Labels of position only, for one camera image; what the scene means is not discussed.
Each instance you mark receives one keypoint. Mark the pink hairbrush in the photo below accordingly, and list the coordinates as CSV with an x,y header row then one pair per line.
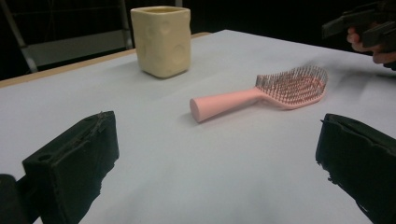
x,y
224,104

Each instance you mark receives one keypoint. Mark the white table sheet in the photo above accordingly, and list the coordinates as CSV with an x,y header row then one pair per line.
x,y
199,174

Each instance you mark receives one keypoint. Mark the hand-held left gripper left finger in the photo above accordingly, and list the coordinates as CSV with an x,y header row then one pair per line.
x,y
71,161

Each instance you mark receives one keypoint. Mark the grey metal stand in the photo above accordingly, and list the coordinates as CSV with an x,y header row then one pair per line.
x,y
74,46

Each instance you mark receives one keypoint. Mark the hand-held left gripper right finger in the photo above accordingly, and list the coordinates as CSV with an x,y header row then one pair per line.
x,y
361,161

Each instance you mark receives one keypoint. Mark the cream square cup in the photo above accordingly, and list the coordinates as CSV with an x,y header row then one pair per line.
x,y
162,43

